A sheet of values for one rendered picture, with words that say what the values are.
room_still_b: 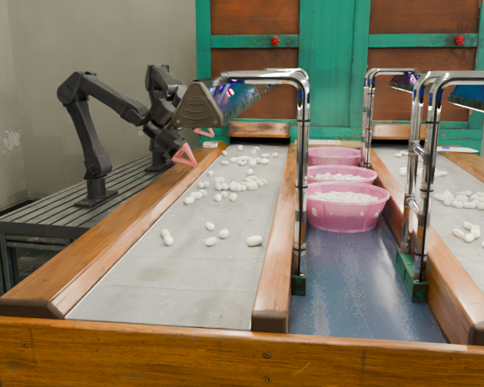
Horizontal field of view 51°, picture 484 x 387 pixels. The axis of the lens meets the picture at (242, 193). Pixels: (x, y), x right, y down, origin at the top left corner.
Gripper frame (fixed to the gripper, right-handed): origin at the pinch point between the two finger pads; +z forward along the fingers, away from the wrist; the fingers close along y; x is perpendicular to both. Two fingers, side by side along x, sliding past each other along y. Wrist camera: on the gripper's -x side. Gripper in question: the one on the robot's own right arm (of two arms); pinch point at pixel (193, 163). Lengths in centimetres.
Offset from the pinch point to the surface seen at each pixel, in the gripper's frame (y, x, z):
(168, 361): -94, -1, 21
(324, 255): -42, -16, 41
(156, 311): -88, -3, 15
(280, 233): -53, -16, 27
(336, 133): 89, -32, 40
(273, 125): 85, -16, 14
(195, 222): -39.3, 0.1, 11.7
